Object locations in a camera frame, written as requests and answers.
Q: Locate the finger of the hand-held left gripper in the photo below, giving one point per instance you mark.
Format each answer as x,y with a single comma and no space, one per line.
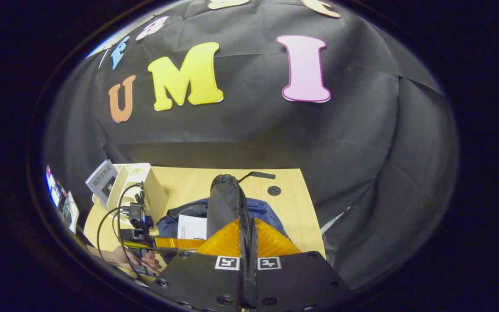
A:
180,243

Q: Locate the blue lit screen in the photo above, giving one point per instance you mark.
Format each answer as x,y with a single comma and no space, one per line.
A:
53,186

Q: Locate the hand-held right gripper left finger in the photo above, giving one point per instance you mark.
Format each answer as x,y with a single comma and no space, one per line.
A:
197,277

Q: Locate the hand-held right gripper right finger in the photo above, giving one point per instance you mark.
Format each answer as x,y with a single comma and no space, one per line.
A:
293,281

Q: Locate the navy blue schoolbag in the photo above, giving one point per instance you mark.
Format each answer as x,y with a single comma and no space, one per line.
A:
223,199

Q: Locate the white panel with electronics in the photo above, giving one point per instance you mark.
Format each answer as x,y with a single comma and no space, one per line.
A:
72,212

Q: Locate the white plastic bookshelf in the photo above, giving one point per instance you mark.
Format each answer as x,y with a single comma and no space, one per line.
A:
145,182

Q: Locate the black round table grommet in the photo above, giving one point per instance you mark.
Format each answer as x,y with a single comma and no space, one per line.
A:
274,190

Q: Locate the grey-blue cover book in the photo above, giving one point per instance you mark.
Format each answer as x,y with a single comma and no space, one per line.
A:
101,180

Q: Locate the white cover book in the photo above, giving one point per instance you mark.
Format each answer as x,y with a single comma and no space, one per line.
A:
192,227

